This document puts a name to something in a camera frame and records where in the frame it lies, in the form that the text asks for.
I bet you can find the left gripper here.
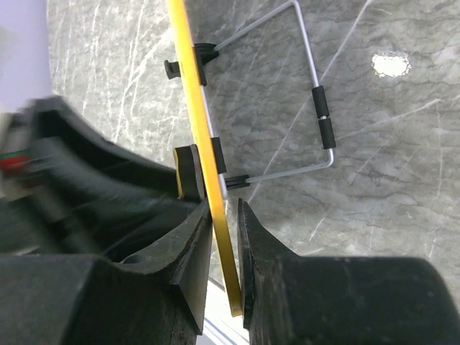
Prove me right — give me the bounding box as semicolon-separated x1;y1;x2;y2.
1;96;201;255

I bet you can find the yellow framed whiteboard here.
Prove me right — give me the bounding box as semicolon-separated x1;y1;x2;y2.
166;1;335;317

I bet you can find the yellow whiteboard eraser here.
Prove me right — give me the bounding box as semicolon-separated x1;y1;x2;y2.
173;144;206;203

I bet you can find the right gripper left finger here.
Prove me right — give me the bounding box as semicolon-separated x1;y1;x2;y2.
107;201;212;334

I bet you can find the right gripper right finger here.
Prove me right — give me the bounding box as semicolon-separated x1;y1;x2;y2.
238;199;298;329

